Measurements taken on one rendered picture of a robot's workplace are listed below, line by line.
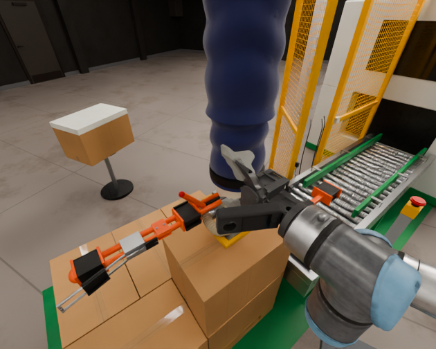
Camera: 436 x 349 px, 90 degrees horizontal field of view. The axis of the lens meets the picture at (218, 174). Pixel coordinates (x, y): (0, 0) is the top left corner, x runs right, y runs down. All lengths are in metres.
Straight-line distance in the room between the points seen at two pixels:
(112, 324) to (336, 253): 1.32
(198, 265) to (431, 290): 0.81
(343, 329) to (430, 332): 2.07
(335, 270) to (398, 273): 0.07
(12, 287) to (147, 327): 1.55
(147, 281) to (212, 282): 0.61
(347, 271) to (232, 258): 0.79
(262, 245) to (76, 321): 1.08
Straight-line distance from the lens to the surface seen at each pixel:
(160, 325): 1.44
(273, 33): 0.66
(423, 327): 2.50
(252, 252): 1.13
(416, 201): 1.63
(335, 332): 0.47
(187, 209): 0.87
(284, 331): 2.03
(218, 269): 1.08
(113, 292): 1.59
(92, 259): 0.82
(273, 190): 0.42
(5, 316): 2.58
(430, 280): 0.54
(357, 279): 0.36
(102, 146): 2.55
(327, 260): 0.36
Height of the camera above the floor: 1.88
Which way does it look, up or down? 37 degrees down
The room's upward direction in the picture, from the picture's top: straight up
